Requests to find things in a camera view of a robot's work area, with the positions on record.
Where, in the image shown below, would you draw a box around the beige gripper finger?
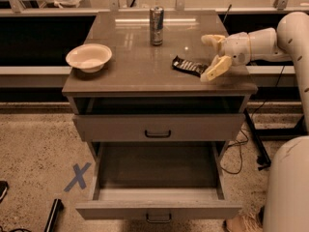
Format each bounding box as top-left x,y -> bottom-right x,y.
201,35 -> 226,48
200,55 -> 232,82

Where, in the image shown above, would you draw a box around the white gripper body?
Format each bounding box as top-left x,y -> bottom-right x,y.
219,32 -> 251,66

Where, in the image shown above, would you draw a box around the black rxbar chocolate wrapper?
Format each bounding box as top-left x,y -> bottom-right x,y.
172,56 -> 208,77

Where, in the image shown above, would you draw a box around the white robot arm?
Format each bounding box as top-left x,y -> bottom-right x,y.
200,12 -> 309,130

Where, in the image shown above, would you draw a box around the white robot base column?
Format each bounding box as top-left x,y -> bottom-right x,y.
263,136 -> 309,232

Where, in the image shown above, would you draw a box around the grey drawer cabinet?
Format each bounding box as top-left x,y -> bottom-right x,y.
62,10 -> 259,147

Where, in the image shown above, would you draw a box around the open grey middle drawer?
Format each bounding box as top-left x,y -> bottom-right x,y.
76,142 -> 241,223

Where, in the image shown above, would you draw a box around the silver blue energy drink can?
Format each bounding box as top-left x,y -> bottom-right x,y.
150,6 -> 164,45

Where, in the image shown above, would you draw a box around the black table leg stand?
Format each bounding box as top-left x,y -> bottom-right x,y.
244,110 -> 307,171

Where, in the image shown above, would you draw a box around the blue tape cross mark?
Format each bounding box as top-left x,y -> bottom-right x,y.
64,162 -> 91,192

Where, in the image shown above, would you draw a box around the black bar on floor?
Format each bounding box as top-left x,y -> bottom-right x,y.
44,198 -> 64,232

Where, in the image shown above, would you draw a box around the black shoe at left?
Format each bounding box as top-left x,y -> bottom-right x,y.
0,181 -> 9,202

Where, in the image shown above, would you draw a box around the black floor cable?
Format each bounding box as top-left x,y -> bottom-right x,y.
219,128 -> 250,176

